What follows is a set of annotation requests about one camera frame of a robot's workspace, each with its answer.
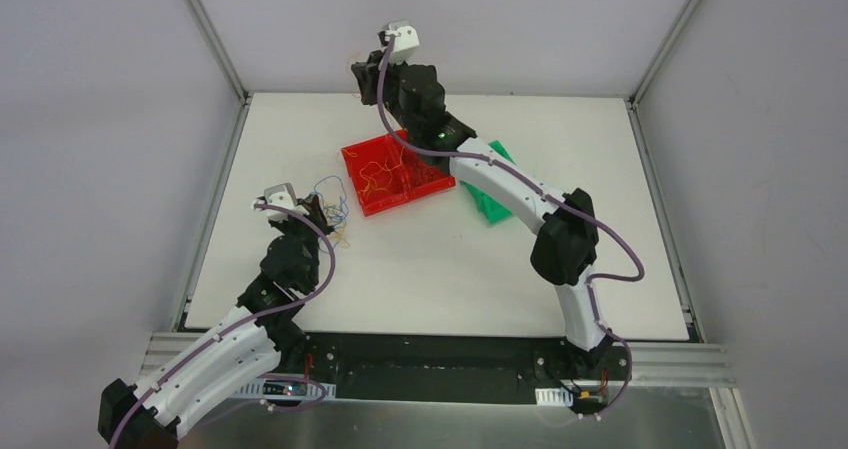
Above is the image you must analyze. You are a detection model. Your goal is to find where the yellow blue cable bundle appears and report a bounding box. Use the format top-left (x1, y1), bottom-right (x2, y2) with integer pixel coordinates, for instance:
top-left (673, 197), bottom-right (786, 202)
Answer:
top-left (312, 174), bottom-right (352, 250)

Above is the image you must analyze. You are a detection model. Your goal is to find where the long yellow cable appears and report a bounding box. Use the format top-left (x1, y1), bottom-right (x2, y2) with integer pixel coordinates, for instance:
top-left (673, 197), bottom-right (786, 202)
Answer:
top-left (354, 51), bottom-right (405, 199)

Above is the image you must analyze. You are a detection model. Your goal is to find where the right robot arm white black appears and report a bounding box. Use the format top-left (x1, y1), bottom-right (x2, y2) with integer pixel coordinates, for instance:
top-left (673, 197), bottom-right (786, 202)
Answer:
top-left (351, 50), bottom-right (612, 379)

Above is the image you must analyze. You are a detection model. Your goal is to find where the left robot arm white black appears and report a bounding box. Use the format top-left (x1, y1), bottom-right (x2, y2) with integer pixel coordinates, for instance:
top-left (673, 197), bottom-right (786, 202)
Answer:
top-left (97, 184), bottom-right (337, 448)

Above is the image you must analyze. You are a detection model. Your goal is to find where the red plastic bin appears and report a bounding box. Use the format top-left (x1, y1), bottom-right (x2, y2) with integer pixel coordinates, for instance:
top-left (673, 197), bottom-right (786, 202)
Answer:
top-left (341, 130), bottom-right (457, 217)

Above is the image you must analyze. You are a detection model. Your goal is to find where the green plastic bin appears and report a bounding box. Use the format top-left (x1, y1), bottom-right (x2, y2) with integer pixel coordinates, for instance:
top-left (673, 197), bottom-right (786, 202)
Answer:
top-left (461, 140), bottom-right (514, 225)

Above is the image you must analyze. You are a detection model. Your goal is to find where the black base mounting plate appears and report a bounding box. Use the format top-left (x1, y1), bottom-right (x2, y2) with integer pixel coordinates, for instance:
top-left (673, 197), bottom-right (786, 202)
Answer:
top-left (278, 331), bottom-right (630, 405)

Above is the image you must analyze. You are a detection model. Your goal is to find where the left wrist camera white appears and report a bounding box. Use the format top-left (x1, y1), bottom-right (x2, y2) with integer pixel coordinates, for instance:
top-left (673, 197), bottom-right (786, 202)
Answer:
top-left (253, 183), bottom-right (298, 221)

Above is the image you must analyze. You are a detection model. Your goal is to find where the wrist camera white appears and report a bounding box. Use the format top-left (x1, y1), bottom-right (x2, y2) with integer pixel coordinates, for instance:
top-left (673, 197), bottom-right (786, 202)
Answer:
top-left (378, 19), bottom-right (420, 65)
top-left (253, 183), bottom-right (298, 221)

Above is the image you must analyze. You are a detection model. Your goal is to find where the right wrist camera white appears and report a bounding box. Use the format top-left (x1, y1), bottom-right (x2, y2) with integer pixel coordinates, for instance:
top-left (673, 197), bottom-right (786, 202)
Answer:
top-left (378, 19), bottom-right (420, 65)

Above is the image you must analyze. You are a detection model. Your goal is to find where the left white cable duct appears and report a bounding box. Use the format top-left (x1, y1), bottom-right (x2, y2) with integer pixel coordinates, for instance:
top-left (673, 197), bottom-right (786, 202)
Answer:
top-left (231, 379), bottom-right (336, 402)

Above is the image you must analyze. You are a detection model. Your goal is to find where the white cable duct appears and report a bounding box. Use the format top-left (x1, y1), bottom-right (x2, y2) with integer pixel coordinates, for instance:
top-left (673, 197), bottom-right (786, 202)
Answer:
top-left (534, 387), bottom-right (574, 407)
top-left (231, 379), bottom-right (336, 402)

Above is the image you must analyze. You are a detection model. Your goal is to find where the right white cable duct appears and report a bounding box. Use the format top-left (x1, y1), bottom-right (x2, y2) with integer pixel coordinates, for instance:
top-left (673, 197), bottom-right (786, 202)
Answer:
top-left (534, 387), bottom-right (574, 407)

